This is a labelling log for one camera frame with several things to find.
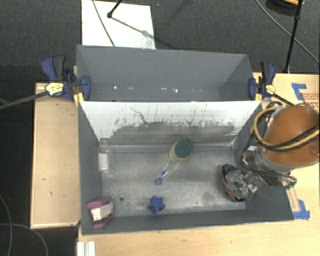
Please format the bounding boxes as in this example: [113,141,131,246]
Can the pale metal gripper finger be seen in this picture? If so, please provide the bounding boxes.
[232,184,258,201]
[225,172,252,186]

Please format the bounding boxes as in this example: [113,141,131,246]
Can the red and black oval object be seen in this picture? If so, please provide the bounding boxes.
[221,163,251,203]

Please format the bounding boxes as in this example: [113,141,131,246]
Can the blue star-shaped toy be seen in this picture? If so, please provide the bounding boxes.
[146,195,166,215]

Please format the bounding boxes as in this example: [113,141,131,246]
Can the grey metal bin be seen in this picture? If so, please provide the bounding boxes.
[75,44,295,236]

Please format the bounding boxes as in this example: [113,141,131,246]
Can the pink and white stapler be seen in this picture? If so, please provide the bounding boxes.
[86,196,115,229]

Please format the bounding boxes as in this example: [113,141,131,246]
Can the pale wood board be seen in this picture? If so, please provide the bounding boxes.
[29,82,81,230]

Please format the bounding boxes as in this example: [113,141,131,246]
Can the green sponge clear-handled dish brush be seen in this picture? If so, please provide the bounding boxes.
[153,137,195,186]

